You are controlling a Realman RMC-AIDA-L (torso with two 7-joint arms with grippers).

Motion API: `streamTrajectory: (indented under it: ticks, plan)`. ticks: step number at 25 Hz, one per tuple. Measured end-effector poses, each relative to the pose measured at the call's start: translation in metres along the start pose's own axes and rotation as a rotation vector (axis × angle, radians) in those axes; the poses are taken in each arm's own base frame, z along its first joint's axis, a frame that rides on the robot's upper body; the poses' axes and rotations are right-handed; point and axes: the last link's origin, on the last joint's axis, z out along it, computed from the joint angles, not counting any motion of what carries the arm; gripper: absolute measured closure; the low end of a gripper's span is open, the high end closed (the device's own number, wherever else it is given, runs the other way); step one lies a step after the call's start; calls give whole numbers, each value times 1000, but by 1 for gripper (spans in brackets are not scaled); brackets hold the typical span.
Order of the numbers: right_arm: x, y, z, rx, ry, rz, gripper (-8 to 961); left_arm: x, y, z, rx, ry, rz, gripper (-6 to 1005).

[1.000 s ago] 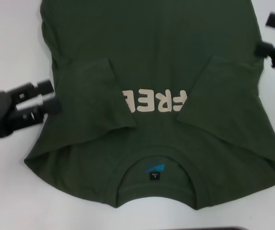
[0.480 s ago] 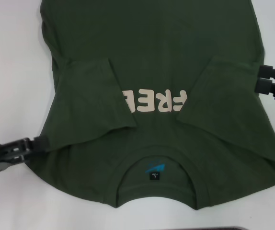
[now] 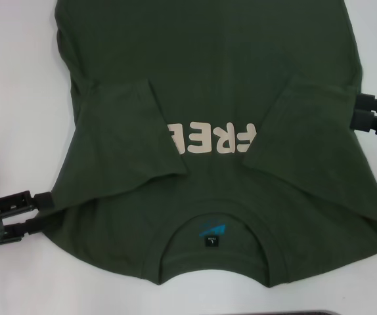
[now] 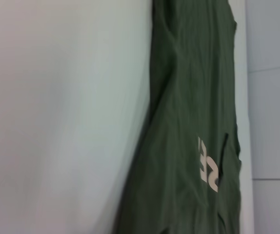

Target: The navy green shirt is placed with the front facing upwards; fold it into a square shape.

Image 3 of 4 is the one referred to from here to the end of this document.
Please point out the dark green FREE t-shirt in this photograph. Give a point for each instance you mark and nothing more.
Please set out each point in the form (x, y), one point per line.
(208, 65)

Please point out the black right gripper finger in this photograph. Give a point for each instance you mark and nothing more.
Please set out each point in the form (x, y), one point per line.
(366, 101)
(362, 120)

